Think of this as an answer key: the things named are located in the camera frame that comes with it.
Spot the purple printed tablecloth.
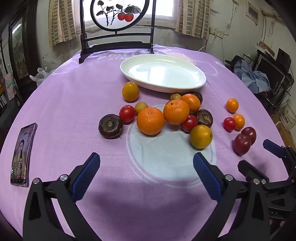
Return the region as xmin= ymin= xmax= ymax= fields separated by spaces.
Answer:
xmin=0 ymin=44 xmax=287 ymax=241

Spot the cardboard box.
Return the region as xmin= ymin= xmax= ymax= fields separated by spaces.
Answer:
xmin=256 ymin=41 xmax=275 ymax=56

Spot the black chair with tomato panel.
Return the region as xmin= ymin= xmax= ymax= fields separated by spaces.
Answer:
xmin=79 ymin=0 xmax=155 ymax=64

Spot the white bucket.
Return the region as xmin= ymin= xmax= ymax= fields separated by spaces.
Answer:
xmin=279 ymin=102 xmax=296 ymax=131

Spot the white wall electrical box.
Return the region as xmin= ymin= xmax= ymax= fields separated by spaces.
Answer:
xmin=246 ymin=2 xmax=259 ymax=24

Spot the smartphone with lit screen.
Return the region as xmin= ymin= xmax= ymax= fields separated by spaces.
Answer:
xmin=10 ymin=123 xmax=38 ymax=187

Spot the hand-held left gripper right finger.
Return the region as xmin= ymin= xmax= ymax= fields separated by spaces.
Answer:
xmin=193 ymin=152 xmax=271 ymax=241

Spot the orange cherry tomato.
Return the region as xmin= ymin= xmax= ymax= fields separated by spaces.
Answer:
xmin=226 ymin=98 xmax=239 ymax=113
xmin=233 ymin=114 xmax=245 ymax=130

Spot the white plastic bag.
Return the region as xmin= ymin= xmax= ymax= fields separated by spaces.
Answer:
xmin=29 ymin=67 xmax=51 ymax=88

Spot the red cherry tomato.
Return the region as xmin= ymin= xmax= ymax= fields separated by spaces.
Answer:
xmin=119 ymin=105 xmax=136 ymax=123
xmin=181 ymin=114 xmax=199 ymax=133
xmin=223 ymin=117 xmax=236 ymax=131

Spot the dark red tomato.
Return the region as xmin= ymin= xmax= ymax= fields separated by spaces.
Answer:
xmin=233 ymin=134 xmax=252 ymax=156
xmin=241 ymin=127 xmax=257 ymax=146

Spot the beige checked curtain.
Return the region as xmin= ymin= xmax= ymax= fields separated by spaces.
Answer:
xmin=48 ymin=0 xmax=77 ymax=47
xmin=175 ymin=0 xmax=210 ymax=40

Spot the window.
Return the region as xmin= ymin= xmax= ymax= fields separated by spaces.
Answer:
xmin=84 ymin=0 xmax=181 ymax=28

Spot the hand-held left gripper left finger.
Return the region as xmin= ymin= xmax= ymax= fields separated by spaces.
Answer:
xmin=23 ymin=152 xmax=101 ymax=241

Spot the blue cloth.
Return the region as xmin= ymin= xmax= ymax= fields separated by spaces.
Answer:
xmin=233 ymin=59 xmax=271 ymax=93

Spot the yellow-orange round citrus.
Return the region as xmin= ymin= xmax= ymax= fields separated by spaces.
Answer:
xmin=122 ymin=82 xmax=140 ymax=102
xmin=190 ymin=125 xmax=213 ymax=149

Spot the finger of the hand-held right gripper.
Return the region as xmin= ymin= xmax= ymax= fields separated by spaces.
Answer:
xmin=238 ymin=159 xmax=271 ymax=186
xmin=263 ymin=139 xmax=296 ymax=180

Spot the white wall socket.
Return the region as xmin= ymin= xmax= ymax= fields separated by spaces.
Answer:
xmin=209 ymin=28 xmax=224 ymax=39

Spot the white oval plate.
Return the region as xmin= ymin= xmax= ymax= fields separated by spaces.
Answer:
xmin=120 ymin=55 xmax=207 ymax=93

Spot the black speaker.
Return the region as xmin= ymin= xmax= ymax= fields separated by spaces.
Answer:
xmin=276 ymin=48 xmax=292 ymax=69

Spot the dark brown water chestnut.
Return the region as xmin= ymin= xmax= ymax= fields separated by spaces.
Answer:
xmin=196 ymin=109 xmax=213 ymax=128
xmin=98 ymin=114 xmax=123 ymax=139
xmin=190 ymin=91 xmax=203 ymax=105

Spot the black computer monitor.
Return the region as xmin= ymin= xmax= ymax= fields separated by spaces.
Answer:
xmin=253 ymin=52 xmax=287 ymax=93

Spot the dark framed picture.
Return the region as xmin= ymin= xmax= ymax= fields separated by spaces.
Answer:
xmin=8 ymin=16 xmax=38 ymax=93

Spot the black bag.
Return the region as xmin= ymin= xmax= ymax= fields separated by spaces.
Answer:
xmin=225 ymin=55 xmax=243 ymax=71

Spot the mandarin orange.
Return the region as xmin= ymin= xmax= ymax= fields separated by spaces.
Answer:
xmin=180 ymin=93 xmax=201 ymax=113
xmin=136 ymin=107 xmax=165 ymax=135
xmin=163 ymin=99 xmax=190 ymax=125

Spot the pink paper sheet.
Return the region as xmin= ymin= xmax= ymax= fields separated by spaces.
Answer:
xmin=4 ymin=74 xmax=18 ymax=100

